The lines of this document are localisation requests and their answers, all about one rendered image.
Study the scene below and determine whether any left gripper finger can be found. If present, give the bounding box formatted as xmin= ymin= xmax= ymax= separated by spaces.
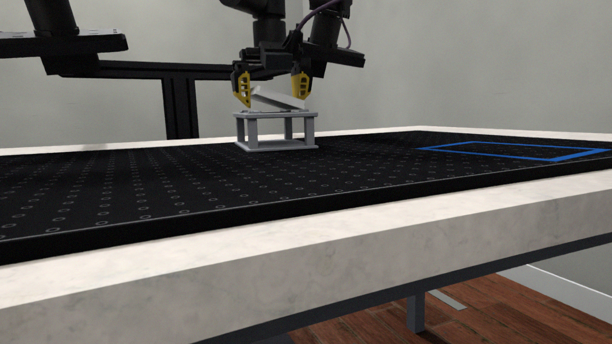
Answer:
xmin=291 ymin=72 xmax=311 ymax=101
xmin=233 ymin=72 xmax=251 ymax=109

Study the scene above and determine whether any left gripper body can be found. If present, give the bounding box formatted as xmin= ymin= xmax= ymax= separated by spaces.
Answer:
xmin=230 ymin=20 xmax=314 ymax=94

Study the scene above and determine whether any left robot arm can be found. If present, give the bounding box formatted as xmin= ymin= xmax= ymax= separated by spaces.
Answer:
xmin=219 ymin=0 xmax=365 ymax=70

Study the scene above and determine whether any blue tape outline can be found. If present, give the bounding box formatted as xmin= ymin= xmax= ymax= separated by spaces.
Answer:
xmin=417 ymin=141 xmax=611 ymax=161

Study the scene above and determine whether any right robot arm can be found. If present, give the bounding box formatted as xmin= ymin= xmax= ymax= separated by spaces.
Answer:
xmin=0 ymin=0 xmax=123 ymax=45

